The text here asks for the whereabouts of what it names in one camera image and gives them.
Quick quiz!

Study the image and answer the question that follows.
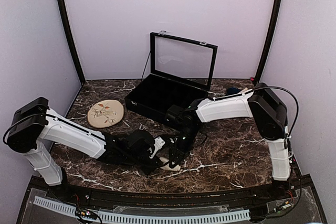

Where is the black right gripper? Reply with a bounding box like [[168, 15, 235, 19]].
[[169, 125, 201, 168]]

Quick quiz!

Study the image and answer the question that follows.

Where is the beige brown striped sock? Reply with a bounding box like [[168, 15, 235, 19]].
[[160, 157, 181, 172]]

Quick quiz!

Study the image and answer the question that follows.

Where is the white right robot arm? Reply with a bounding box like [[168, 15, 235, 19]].
[[166, 82, 292, 200]]

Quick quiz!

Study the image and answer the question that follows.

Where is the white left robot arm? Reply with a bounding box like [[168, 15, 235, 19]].
[[3, 97, 164, 201]]

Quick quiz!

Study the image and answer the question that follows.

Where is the beige cloth hat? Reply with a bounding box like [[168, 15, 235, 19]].
[[87, 100, 124, 129]]

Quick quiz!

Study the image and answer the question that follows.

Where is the dark blue mug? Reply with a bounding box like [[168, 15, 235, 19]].
[[226, 87, 240, 95]]

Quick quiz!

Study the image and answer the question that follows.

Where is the black display case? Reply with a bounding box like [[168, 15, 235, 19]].
[[124, 32, 218, 125]]

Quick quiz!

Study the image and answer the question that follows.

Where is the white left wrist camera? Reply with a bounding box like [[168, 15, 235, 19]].
[[149, 136, 165, 159]]

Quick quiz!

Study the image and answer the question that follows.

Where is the white slotted cable duct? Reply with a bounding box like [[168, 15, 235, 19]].
[[33, 196, 251, 223]]

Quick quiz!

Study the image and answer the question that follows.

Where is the black front frame rail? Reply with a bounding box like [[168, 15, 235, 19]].
[[28, 175, 313, 210]]

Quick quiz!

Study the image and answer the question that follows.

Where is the black right corner post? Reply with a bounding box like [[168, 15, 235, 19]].
[[253, 0, 281, 85]]

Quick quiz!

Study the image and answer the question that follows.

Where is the black corner post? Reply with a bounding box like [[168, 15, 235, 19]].
[[253, 0, 281, 85], [57, 0, 86, 86]]

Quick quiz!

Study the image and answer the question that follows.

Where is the black left corner post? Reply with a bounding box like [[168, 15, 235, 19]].
[[57, 0, 86, 86]]

